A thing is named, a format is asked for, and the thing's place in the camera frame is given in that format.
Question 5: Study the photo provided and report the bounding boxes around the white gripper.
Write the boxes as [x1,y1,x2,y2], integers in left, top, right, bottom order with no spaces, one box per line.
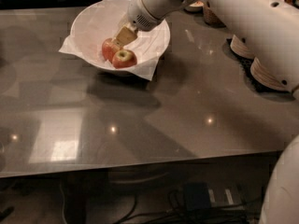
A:
[112,0,162,47]

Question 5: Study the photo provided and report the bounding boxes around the red-green apple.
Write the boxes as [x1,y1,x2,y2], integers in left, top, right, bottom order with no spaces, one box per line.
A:
[112,49,137,69]

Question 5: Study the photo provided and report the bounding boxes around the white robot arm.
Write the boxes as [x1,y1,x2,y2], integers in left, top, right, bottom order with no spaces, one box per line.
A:
[113,0,299,224]

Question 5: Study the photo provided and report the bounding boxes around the red apple at back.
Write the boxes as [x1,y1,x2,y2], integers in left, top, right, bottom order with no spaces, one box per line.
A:
[102,38,122,63]

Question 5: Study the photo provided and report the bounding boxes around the large white bowl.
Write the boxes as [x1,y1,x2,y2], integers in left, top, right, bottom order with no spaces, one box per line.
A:
[70,0,172,74]

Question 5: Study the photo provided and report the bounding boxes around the white paper liner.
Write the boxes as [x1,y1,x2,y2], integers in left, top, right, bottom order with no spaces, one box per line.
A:
[59,0,171,82]

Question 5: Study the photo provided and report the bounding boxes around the small white dish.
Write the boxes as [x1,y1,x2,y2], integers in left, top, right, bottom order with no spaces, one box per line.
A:
[185,1,204,12]

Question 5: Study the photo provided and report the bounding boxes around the glass jar with cereal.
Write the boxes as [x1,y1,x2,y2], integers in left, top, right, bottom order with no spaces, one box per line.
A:
[203,3,225,27]

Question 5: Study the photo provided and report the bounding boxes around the tall stack paper plates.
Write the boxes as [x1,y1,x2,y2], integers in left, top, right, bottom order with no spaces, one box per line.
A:
[230,35,254,60]

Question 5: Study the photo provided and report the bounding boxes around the black mat under plates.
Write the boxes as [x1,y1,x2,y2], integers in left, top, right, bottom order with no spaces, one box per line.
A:
[227,38,287,93]

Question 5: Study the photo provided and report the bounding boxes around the black power box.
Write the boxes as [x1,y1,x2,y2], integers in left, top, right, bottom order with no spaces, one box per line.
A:
[183,183,211,211]

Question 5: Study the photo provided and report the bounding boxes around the black floor cables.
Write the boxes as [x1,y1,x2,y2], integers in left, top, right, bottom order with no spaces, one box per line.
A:
[111,184,263,224]

